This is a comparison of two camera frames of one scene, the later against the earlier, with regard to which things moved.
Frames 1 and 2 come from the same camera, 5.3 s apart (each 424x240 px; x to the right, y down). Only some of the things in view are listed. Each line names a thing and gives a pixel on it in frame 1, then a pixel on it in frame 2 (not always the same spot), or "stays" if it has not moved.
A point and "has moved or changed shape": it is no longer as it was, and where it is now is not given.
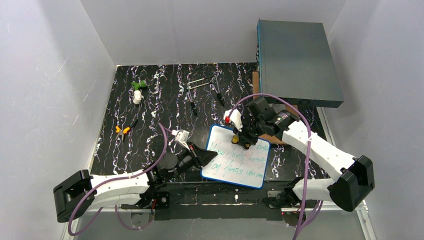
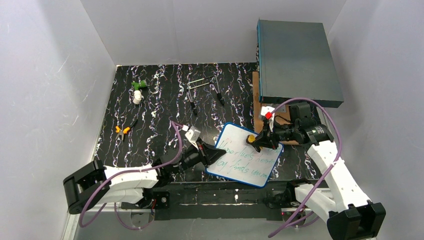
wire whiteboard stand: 212,80 stays
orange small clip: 121,132 stays
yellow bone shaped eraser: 235,139 has moved or changed shape
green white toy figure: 137,93 stays
